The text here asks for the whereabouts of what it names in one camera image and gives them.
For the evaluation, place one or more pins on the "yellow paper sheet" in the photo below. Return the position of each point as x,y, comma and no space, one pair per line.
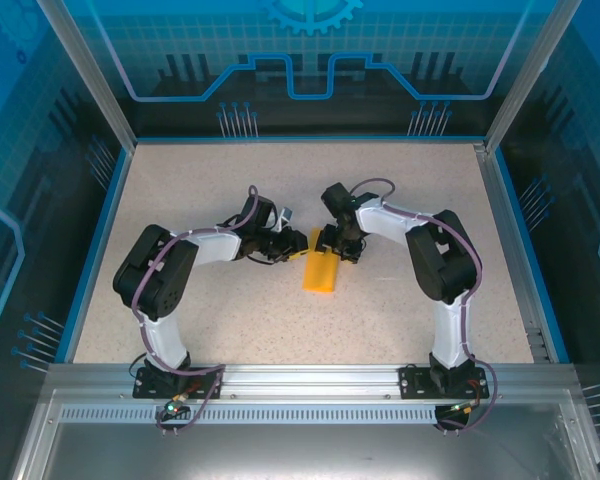
320,275

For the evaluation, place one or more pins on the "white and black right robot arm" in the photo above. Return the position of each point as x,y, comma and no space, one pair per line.
450,335

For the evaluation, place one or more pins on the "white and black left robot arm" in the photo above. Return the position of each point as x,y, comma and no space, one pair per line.
167,345

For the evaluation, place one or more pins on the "blue table border strip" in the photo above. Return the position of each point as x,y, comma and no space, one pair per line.
531,260
100,250

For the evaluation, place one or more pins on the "grey metal tray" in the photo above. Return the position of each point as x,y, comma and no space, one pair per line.
305,452

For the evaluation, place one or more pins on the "blue printed back panel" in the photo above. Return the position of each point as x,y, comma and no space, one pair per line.
180,30

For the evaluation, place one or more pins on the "blue printed side panel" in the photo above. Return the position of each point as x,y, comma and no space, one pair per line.
580,200
20,200

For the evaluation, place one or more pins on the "aluminium mounting rail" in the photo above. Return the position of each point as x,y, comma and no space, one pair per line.
305,380

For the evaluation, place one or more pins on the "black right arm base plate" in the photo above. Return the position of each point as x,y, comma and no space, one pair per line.
410,385

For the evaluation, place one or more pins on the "aluminium side rail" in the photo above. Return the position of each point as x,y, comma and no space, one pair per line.
512,250

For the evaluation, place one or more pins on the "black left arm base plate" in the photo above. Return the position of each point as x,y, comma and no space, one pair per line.
145,387

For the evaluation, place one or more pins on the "aluminium frame post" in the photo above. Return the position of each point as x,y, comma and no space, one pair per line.
91,75
522,75

